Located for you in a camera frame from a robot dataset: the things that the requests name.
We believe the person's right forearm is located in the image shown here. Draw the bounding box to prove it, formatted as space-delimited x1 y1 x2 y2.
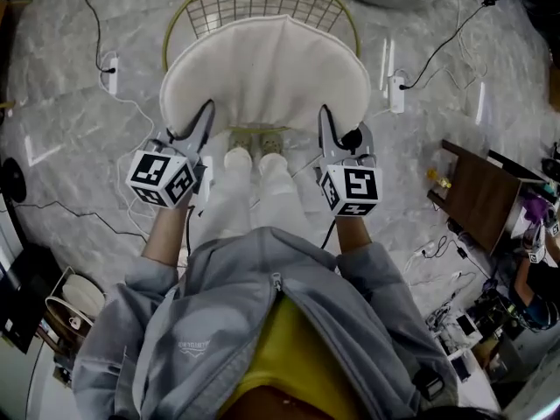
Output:
333 214 374 258

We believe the wooden bench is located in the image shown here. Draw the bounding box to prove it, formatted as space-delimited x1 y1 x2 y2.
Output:
0 0 35 124

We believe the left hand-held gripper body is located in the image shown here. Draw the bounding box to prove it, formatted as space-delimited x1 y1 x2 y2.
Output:
125 139 207 211

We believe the person's left leg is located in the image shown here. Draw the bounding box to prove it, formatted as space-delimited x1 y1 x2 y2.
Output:
191 148 260 245

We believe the person's leg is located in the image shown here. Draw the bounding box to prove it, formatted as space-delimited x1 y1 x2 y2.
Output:
251 152 317 236
191 148 260 245

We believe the person's right leg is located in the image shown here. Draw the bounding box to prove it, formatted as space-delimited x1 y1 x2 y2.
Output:
251 152 317 236

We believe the yellow shirt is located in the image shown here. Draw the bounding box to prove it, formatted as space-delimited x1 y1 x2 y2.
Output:
216 294 365 420

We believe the dark wooden side table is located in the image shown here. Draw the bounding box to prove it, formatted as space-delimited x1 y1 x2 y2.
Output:
425 138 549 256

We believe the person's left beige shoe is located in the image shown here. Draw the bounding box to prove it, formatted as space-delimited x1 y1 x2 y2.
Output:
226 130 256 153

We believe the person's right beige shoe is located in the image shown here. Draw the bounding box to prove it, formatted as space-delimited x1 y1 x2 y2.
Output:
256 131 286 156

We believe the grey zip jacket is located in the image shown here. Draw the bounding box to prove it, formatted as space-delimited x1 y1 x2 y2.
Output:
72 227 459 420

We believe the black strap buckle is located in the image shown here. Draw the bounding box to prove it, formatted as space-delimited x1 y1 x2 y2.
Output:
412 367 444 403

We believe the white power strip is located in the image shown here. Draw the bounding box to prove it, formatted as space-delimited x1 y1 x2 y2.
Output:
403 240 439 261
388 73 407 115
106 56 121 96

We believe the person's left forearm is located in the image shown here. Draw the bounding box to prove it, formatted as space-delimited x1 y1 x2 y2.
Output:
141 205 193 267

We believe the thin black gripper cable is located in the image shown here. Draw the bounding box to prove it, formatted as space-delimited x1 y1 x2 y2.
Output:
185 205 197 258
320 218 339 252

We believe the small yellow toy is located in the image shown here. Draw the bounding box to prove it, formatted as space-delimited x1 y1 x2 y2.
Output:
426 167 452 191

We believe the white wire basket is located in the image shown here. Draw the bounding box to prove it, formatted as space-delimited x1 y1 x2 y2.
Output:
45 264 109 337

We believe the black screen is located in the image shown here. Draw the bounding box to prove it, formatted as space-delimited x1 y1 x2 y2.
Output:
0 241 63 354

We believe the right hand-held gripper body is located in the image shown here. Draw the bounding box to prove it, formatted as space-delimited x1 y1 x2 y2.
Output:
313 152 384 219

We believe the purple cloth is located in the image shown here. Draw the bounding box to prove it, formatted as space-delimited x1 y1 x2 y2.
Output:
521 191 550 223

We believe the cream round cushion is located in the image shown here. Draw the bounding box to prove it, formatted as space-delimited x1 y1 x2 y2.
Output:
159 13 373 136

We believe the black power cable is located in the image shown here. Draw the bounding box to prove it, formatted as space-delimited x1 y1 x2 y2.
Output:
398 0 530 91

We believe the person's beige shoe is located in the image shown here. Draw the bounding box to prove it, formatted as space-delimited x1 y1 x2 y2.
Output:
226 130 256 153
256 131 286 156

